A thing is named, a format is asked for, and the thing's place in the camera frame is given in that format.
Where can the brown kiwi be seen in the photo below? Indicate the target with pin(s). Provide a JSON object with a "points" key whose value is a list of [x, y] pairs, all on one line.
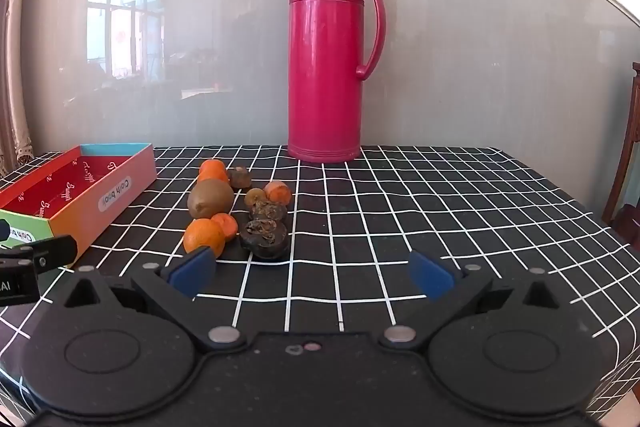
{"points": [[210, 198]]}

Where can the black white checked tablecloth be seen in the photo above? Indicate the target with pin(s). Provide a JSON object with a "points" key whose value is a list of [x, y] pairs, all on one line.
{"points": [[400, 217]]}

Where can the small orange mandarin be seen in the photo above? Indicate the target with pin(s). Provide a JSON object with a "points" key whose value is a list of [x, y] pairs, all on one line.
{"points": [[227, 224]]}

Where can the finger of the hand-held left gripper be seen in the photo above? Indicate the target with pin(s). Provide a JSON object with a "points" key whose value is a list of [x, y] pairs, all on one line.
{"points": [[3, 230], [55, 251]]}

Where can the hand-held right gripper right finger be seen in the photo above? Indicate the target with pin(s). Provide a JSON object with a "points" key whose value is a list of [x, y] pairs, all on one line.
{"points": [[430, 274]]}

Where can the orange mandarin piece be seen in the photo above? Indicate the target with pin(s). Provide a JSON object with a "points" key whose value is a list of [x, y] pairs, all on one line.
{"points": [[277, 192]]}

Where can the wooden chair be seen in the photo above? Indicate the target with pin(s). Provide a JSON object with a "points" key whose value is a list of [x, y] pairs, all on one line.
{"points": [[631, 147]]}

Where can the beige lace curtain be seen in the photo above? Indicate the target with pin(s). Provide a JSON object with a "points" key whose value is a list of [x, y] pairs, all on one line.
{"points": [[12, 82]]}

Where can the small yellow-brown fruit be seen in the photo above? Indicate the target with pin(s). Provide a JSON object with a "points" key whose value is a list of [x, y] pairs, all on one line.
{"points": [[255, 197]]}

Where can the pink thermos jug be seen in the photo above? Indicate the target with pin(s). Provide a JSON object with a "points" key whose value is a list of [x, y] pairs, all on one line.
{"points": [[325, 82]]}

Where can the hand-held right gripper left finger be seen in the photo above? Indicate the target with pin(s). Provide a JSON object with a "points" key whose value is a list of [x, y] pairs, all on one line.
{"points": [[192, 269]]}

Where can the colourful cardboard box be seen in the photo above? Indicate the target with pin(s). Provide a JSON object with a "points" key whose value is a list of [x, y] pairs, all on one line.
{"points": [[125, 187]]}

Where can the small dark wrinkled fruit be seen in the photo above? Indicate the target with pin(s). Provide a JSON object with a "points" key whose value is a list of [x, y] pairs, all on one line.
{"points": [[240, 178]]}

